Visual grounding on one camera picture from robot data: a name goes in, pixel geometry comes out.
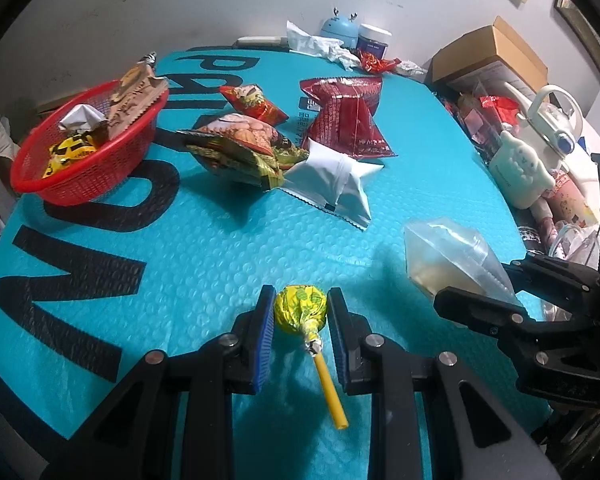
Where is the white silver snack packet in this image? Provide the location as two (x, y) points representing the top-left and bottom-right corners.
(57, 103), (108, 133)

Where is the pale green plush toy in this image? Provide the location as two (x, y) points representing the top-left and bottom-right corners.
(489, 130), (561, 208)

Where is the crumpled white tissue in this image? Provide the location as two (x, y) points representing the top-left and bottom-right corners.
(286, 20), (361, 68)

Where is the dark picture frame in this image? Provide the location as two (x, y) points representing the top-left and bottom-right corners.
(554, 0), (600, 86)

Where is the white bottle with handle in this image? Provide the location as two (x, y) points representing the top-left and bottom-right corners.
(522, 85), (586, 161)

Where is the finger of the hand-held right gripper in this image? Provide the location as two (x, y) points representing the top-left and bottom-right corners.
(510, 255), (600, 311)
(432, 286), (600, 405)

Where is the red cartoon snack packet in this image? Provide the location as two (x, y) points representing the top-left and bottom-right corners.
(219, 85), (290, 126)

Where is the yellow lollipop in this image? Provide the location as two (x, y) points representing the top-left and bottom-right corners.
(274, 284), (350, 431)

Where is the brown cartoon snack packet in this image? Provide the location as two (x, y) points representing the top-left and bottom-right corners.
(105, 51), (168, 141)

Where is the flat white device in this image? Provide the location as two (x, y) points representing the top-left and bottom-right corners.
(235, 35), (288, 48)

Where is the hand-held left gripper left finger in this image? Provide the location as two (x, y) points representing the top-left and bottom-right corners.
(40, 285), (277, 480)

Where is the dark red snack packet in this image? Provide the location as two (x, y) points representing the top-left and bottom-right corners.
(299, 76), (398, 160)

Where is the pink printed tube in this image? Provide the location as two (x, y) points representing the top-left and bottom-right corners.
(545, 170), (598, 226)

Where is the small red wrapper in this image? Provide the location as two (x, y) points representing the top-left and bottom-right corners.
(360, 52), (401, 75)

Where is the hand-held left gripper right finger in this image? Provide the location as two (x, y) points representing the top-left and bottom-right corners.
(327, 287), (561, 480)

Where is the clear plastic snack packet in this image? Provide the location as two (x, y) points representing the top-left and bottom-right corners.
(404, 216), (523, 311)

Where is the red foil bag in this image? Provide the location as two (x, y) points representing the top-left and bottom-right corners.
(477, 95), (521, 121)

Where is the plain white snack packet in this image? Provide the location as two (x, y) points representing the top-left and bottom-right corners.
(280, 140), (383, 232)

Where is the cardboard box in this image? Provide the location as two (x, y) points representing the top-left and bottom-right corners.
(425, 16), (548, 96)

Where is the yellow snack packet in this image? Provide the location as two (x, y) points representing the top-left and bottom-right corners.
(42, 132), (98, 181)

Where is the crumpled clear wrapper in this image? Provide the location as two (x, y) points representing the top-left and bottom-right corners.
(392, 60), (426, 78)

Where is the blue antlered humidifier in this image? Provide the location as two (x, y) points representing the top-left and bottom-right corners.
(321, 7), (359, 51)

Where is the red plastic basket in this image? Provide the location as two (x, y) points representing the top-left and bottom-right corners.
(10, 80), (170, 207)

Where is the dark jar with white lid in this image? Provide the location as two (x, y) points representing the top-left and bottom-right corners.
(357, 23), (393, 57)

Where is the golden peanut snack packet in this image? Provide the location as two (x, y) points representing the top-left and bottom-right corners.
(176, 114), (308, 192)

